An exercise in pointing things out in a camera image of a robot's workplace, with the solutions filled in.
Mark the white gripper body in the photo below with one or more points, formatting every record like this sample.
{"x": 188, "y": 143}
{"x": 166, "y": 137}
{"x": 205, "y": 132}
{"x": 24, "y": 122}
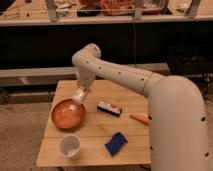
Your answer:
{"x": 80, "y": 94}

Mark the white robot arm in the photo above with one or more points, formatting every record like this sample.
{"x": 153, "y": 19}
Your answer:
{"x": 178, "y": 136}

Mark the orange ceramic bowl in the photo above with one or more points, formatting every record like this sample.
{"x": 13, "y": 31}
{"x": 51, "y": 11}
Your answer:
{"x": 68, "y": 114}

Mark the wooden table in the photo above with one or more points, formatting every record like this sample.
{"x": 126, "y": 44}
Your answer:
{"x": 98, "y": 128}

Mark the white paper cup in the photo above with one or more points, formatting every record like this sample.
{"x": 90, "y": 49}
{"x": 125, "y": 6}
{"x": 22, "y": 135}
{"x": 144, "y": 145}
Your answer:
{"x": 69, "y": 146}

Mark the blue sponge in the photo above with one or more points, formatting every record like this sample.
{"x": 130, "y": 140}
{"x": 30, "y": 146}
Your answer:
{"x": 117, "y": 141}

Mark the orange carrot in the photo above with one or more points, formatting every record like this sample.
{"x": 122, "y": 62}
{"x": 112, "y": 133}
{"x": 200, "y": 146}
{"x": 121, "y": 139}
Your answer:
{"x": 141, "y": 118}

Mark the long background workbench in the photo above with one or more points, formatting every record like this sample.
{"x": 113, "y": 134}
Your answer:
{"x": 80, "y": 12}

